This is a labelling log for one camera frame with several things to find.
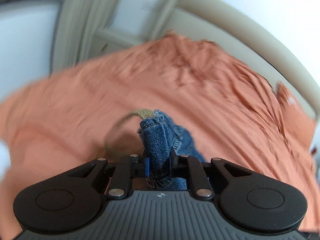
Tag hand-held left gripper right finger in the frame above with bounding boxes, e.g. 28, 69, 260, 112
170, 148, 253, 197

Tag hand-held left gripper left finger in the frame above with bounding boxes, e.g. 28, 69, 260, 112
65, 154, 151, 197

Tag blue denim pants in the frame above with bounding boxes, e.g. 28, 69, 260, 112
137, 109, 208, 191

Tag orange duvet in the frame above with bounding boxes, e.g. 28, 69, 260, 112
0, 31, 320, 233

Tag orange embroidered pillow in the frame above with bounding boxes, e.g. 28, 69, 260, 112
276, 81, 316, 122

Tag beige pleated curtain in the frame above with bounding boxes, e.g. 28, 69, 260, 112
51, 0, 130, 67

